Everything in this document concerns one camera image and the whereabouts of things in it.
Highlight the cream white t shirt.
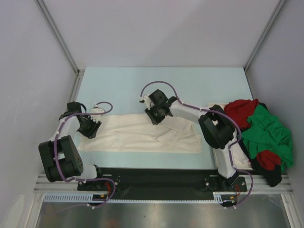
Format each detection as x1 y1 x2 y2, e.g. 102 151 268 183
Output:
78 114 202 154

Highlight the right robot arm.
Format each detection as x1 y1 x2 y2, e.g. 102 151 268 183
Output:
140 89 238 190

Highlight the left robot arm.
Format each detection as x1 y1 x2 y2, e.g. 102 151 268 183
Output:
38 102 105 190

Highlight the red t shirt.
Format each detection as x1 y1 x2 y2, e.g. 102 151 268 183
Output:
224 99 281 172

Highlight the white tray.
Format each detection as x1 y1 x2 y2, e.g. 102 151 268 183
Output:
207 103 252 170

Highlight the green t shirt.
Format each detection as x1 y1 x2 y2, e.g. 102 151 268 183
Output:
241 104 294 172

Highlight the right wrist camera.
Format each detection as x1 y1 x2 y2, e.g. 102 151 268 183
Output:
139 94 153 109

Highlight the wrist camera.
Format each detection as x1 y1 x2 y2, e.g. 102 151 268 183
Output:
139 94 153 109
91 105 105 121

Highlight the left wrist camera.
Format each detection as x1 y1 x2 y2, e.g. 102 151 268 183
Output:
91 105 105 121

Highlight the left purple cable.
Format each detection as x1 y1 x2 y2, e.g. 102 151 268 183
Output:
54 101 117 209

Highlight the purple cable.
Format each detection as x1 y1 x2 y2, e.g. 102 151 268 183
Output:
140 81 255 209
54 101 117 209

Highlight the left aluminium frame post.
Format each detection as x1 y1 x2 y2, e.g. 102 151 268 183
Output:
35 0 84 76

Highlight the aluminium frame post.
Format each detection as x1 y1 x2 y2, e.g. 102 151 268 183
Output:
35 0 84 76
243 0 289 73

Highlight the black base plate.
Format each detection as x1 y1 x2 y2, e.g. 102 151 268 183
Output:
77 168 248 201

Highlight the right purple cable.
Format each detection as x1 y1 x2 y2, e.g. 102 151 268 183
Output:
140 81 255 209

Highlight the left slotted cable duct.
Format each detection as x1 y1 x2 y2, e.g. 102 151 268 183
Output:
44 193 108 203

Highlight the slotted cable duct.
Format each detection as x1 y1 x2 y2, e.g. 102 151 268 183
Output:
213 192 238 203
44 193 108 203

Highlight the right slotted cable duct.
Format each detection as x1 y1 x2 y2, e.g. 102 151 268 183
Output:
213 192 238 203

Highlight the aluminium front rail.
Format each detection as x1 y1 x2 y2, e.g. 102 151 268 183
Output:
34 174 293 194

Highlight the right aluminium frame post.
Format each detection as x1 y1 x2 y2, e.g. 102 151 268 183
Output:
243 0 289 73

